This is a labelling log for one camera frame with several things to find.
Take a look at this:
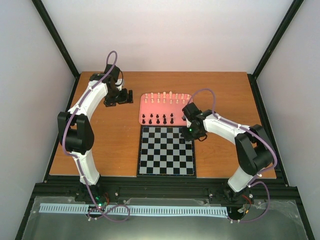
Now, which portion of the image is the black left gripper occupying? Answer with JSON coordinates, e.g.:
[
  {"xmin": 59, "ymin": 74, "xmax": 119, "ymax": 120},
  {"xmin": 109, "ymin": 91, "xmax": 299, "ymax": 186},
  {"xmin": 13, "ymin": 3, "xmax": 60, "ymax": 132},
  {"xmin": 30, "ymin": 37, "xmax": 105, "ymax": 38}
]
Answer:
[{"xmin": 105, "ymin": 87, "xmax": 134, "ymax": 107}]

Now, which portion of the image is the black frame post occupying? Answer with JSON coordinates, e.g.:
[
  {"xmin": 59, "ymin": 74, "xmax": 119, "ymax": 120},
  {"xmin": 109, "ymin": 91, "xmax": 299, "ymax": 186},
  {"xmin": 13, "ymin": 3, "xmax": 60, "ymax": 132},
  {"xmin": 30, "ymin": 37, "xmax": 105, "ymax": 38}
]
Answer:
[
  {"xmin": 252, "ymin": 0, "xmax": 304, "ymax": 81},
  {"xmin": 31, "ymin": 0, "xmax": 81, "ymax": 79}
]

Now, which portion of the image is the light blue cable duct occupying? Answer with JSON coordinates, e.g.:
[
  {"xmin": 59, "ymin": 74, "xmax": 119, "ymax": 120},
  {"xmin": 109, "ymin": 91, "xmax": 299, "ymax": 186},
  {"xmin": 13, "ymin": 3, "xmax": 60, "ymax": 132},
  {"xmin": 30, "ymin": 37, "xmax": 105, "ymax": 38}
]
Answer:
[{"xmin": 38, "ymin": 203, "xmax": 228, "ymax": 218}]

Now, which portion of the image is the black aluminium frame base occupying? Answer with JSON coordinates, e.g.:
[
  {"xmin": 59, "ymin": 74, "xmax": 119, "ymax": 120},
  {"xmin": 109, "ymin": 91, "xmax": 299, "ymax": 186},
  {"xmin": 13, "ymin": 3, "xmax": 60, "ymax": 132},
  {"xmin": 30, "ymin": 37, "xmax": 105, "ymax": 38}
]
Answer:
[{"xmin": 14, "ymin": 72, "xmax": 316, "ymax": 240}]

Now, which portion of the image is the black white chessboard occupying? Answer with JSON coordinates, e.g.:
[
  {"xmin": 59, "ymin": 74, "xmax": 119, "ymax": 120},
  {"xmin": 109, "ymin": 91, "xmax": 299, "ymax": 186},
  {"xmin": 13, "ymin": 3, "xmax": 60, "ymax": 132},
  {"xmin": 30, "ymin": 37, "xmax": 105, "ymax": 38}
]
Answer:
[{"xmin": 137, "ymin": 125, "xmax": 197, "ymax": 177}]

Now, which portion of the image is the black right frame post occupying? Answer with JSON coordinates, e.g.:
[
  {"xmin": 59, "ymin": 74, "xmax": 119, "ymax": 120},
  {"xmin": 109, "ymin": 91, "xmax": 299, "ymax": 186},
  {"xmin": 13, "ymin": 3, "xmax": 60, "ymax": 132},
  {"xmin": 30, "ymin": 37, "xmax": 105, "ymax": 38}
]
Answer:
[{"xmin": 252, "ymin": 0, "xmax": 304, "ymax": 81}]

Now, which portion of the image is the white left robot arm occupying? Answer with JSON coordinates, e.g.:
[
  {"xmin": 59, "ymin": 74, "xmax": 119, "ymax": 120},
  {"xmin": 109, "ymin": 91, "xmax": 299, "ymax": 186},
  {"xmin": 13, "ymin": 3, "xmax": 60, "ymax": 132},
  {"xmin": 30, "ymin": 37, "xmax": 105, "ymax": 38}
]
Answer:
[{"xmin": 57, "ymin": 64, "xmax": 134, "ymax": 202}]

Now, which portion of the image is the pink plastic tray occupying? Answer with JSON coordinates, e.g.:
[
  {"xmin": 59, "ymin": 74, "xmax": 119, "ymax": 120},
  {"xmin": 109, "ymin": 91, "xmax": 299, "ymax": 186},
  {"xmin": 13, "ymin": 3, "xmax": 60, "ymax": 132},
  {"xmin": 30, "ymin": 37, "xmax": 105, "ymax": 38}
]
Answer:
[{"xmin": 138, "ymin": 92, "xmax": 191, "ymax": 126}]

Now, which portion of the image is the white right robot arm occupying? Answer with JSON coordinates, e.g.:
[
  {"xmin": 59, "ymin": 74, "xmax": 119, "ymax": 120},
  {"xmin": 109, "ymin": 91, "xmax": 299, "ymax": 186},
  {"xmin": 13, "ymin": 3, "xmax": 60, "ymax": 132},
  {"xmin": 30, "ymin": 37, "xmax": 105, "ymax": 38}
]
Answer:
[{"xmin": 181, "ymin": 102, "xmax": 278, "ymax": 193}]

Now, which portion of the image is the black left frame post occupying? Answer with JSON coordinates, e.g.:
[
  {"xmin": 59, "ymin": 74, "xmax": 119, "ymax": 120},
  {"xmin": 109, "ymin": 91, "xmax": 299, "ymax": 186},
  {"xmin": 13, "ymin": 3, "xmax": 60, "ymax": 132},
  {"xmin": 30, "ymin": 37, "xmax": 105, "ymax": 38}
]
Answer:
[{"xmin": 31, "ymin": 0, "xmax": 81, "ymax": 79}]

